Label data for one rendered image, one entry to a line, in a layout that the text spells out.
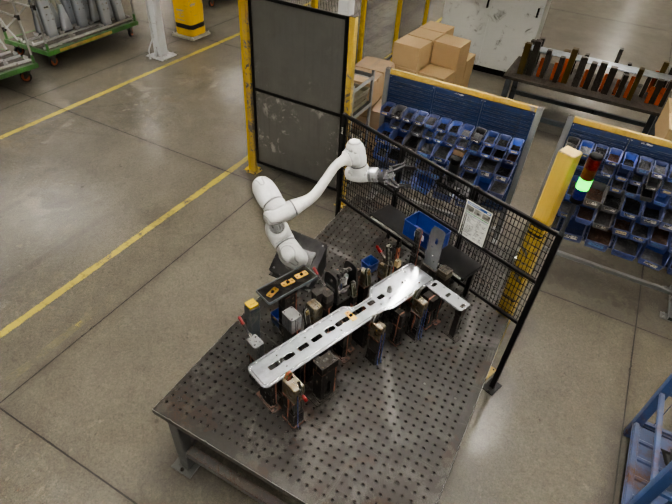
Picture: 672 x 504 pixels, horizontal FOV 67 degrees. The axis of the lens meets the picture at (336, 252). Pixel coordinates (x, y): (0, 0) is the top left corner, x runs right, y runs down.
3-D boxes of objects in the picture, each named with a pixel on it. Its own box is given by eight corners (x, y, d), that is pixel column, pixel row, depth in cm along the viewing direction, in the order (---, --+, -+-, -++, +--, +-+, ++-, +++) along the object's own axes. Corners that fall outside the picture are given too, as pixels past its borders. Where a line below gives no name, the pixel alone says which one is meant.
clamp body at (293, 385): (294, 433, 283) (294, 397, 259) (278, 415, 291) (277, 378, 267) (309, 422, 289) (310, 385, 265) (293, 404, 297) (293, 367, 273)
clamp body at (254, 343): (256, 388, 303) (253, 351, 279) (245, 376, 309) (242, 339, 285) (269, 380, 308) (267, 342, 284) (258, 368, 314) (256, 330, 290)
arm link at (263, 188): (277, 254, 362) (262, 230, 369) (297, 243, 365) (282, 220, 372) (260, 206, 291) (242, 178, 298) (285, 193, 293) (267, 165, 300)
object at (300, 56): (350, 202, 571) (367, 15, 439) (344, 208, 561) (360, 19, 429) (253, 166, 615) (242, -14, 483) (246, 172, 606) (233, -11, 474)
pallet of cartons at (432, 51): (434, 131, 710) (449, 56, 641) (384, 115, 739) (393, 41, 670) (465, 102, 789) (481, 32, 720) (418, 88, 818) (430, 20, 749)
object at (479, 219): (482, 249, 343) (494, 213, 322) (456, 233, 355) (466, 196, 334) (484, 248, 344) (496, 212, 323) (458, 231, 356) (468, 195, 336)
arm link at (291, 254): (294, 274, 360) (282, 269, 340) (282, 254, 366) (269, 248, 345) (312, 261, 358) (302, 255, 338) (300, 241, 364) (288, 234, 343)
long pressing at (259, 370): (267, 394, 268) (267, 392, 267) (243, 366, 280) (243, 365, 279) (435, 280, 340) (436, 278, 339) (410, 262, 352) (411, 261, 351)
